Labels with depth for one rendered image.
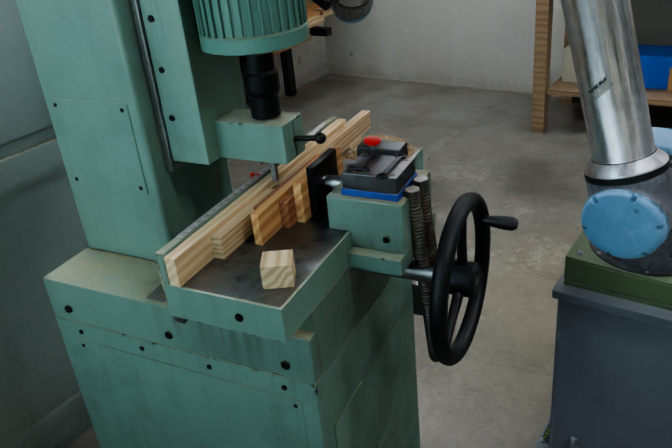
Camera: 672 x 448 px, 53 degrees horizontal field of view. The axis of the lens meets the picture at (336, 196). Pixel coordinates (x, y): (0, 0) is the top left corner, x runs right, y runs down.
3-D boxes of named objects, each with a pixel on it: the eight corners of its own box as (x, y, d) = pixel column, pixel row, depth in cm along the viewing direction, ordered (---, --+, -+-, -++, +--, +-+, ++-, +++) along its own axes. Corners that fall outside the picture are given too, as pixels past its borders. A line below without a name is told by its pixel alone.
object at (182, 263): (180, 287, 100) (173, 259, 98) (169, 285, 101) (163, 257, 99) (347, 140, 148) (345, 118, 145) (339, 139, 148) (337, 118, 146)
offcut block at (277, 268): (294, 287, 97) (291, 264, 96) (263, 289, 98) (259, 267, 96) (295, 270, 101) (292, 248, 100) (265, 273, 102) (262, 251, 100)
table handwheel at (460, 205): (470, 392, 115) (439, 329, 93) (364, 366, 124) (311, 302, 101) (504, 245, 128) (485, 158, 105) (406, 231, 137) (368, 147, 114)
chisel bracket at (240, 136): (288, 173, 113) (282, 126, 110) (220, 165, 119) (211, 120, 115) (308, 156, 119) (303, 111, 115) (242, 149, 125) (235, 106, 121)
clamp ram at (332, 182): (349, 220, 113) (345, 172, 109) (311, 214, 116) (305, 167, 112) (370, 197, 120) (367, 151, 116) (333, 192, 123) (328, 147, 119)
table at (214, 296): (346, 360, 91) (342, 324, 88) (168, 317, 104) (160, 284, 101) (468, 177, 139) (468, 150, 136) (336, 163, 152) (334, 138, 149)
